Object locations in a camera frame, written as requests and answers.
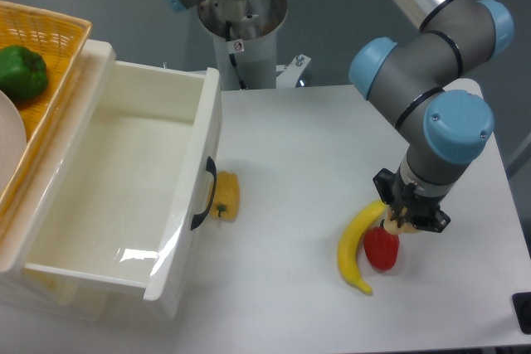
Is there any black object at table edge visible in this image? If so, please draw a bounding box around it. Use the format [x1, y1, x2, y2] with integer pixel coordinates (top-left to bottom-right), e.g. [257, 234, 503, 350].
[512, 292, 531, 335]

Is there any white plate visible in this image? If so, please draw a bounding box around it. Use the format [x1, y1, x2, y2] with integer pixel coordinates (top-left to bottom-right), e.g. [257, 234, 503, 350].
[0, 92, 27, 192]

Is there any red bell pepper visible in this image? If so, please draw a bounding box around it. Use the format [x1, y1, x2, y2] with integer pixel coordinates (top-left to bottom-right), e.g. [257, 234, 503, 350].
[363, 227, 400, 271]

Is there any black cable on pedestal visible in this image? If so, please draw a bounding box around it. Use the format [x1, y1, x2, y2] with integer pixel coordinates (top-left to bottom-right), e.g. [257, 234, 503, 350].
[225, 20, 247, 90]

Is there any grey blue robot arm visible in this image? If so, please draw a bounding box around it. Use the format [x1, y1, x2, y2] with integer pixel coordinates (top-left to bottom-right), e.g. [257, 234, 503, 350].
[167, 0, 514, 234]

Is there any black drawer handle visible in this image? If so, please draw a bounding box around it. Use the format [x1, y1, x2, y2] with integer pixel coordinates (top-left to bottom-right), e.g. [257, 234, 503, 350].
[191, 156, 217, 230]

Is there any yellow bell pepper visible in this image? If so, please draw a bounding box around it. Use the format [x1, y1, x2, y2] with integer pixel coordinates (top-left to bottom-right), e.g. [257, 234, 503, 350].
[208, 172, 241, 221]

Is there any yellow woven basket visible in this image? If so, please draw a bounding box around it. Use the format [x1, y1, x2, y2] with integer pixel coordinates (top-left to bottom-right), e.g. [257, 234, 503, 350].
[1, 1, 92, 219]

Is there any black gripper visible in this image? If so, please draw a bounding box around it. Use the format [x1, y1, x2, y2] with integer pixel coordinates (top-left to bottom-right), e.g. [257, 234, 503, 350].
[373, 168, 451, 233]

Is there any upper white drawer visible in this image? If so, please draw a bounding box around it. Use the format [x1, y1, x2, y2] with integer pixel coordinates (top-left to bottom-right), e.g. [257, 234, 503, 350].
[24, 62, 221, 304]

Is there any green bell pepper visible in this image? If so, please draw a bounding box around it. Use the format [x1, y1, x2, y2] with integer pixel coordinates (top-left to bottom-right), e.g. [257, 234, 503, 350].
[1, 45, 48, 102]

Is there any white drawer cabinet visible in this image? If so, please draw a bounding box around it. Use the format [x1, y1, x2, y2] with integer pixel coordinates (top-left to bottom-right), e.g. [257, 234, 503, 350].
[1, 41, 204, 319]

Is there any round beige bread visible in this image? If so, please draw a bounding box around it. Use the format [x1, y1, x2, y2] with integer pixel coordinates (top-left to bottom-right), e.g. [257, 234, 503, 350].
[382, 211, 420, 235]

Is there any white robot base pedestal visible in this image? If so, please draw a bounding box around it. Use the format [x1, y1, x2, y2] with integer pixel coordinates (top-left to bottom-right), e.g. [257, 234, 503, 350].
[197, 0, 311, 91]

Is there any yellow banana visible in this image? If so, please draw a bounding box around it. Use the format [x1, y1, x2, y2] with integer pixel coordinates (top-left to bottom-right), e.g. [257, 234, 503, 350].
[336, 200, 386, 296]

